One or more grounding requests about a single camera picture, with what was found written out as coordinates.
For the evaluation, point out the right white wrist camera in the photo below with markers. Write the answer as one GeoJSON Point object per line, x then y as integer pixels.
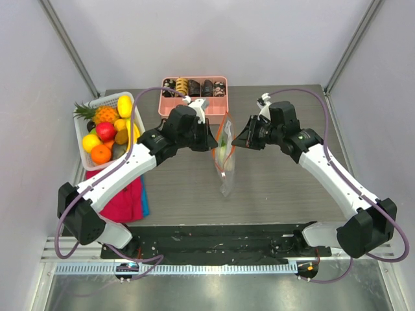
{"type": "Point", "coordinates": [263, 103]}

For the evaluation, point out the magenta folded cloth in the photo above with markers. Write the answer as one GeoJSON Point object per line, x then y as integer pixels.
{"type": "Point", "coordinates": [127, 205]}

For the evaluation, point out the yellow banana toy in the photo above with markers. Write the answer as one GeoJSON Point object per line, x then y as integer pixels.
{"type": "Point", "coordinates": [132, 132]}

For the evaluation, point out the red apple toy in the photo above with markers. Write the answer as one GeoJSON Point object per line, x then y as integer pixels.
{"type": "Point", "coordinates": [105, 131]}

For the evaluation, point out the dark purple sushi roll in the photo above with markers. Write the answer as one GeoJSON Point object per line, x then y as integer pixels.
{"type": "Point", "coordinates": [194, 88]}

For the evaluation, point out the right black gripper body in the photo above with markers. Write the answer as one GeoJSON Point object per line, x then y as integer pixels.
{"type": "Point", "coordinates": [253, 132]}

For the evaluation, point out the black pink floral roll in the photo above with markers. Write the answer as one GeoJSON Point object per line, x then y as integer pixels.
{"type": "Point", "coordinates": [219, 89]}

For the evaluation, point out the pink divided tray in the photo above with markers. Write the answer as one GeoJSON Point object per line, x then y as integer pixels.
{"type": "Point", "coordinates": [216, 110]}

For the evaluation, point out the yellow mango toy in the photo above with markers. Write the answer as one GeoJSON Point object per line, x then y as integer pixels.
{"type": "Point", "coordinates": [124, 107]}

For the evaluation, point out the yellow brown sushi roll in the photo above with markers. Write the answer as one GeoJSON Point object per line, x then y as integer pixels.
{"type": "Point", "coordinates": [182, 86]}

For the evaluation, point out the pineapple toy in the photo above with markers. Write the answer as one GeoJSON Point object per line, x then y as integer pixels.
{"type": "Point", "coordinates": [97, 115]}

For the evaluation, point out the blue folded cloth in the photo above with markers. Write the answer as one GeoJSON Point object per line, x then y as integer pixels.
{"type": "Point", "coordinates": [144, 200]}

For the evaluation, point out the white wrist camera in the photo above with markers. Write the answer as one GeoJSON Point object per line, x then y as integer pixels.
{"type": "Point", "coordinates": [263, 103]}
{"type": "Point", "coordinates": [199, 105]}

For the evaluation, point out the yellow lemon toy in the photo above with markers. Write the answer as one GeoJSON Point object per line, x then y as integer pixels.
{"type": "Point", "coordinates": [90, 141]}

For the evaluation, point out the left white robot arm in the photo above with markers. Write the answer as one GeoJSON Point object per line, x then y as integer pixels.
{"type": "Point", "coordinates": [79, 206]}

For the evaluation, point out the white radish toy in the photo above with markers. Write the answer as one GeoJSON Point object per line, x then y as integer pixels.
{"type": "Point", "coordinates": [224, 155]}

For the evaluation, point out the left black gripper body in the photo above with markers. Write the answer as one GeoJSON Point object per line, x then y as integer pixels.
{"type": "Point", "coordinates": [197, 137]}

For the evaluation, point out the clear zip top bag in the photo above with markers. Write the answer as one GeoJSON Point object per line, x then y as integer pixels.
{"type": "Point", "coordinates": [226, 129]}

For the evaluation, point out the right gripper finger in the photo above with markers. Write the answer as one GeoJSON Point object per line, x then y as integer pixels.
{"type": "Point", "coordinates": [249, 128]}
{"type": "Point", "coordinates": [242, 140]}

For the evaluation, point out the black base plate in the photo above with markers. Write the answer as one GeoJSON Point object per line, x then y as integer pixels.
{"type": "Point", "coordinates": [217, 245]}

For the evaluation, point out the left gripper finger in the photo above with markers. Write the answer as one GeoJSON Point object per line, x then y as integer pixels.
{"type": "Point", "coordinates": [211, 142]}
{"type": "Point", "coordinates": [208, 129]}

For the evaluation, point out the brown kiwi toy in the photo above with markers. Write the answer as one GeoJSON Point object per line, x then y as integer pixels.
{"type": "Point", "coordinates": [121, 137]}

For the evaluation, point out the dark grey eggplant toy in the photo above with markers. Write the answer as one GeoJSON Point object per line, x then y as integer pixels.
{"type": "Point", "coordinates": [118, 150]}

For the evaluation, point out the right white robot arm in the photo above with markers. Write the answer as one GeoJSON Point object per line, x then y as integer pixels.
{"type": "Point", "coordinates": [365, 227]}

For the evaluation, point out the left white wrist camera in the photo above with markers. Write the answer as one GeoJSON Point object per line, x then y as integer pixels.
{"type": "Point", "coordinates": [199, 105]}

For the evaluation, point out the white slotted cable duct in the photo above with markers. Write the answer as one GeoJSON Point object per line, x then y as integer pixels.
{"type": "Point", "coordinates": [126, 268]}

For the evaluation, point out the black floral sushi roll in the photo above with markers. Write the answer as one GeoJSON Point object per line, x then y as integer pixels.
{"type": "Point", "coordinates": [171, 85]}

